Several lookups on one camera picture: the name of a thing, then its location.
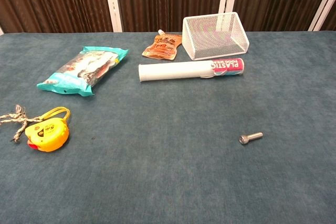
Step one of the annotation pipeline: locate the silver metal bolt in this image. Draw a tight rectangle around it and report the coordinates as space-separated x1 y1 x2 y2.
238 132 264 146

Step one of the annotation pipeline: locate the plastic food wrap roll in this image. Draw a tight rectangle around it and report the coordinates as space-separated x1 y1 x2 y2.
138 58 245 83

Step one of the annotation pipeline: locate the orange spouted drink pouch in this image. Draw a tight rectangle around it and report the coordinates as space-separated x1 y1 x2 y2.
141 29 183 60

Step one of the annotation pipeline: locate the blue-green table cloth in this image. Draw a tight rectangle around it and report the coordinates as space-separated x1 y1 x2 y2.
0 31 336 224

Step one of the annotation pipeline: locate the teal snack bag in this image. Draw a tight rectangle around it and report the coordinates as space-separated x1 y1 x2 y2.
36 46 129 97

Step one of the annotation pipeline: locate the yellow tape measure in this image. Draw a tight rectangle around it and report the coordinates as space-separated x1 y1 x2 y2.
24 106 71 153

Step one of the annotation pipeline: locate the white wire mesh basket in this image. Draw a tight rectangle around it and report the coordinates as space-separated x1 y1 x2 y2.
182 12 250 61

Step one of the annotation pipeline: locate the braided twine rope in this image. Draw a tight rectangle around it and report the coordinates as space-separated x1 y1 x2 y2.
0 104 43 143

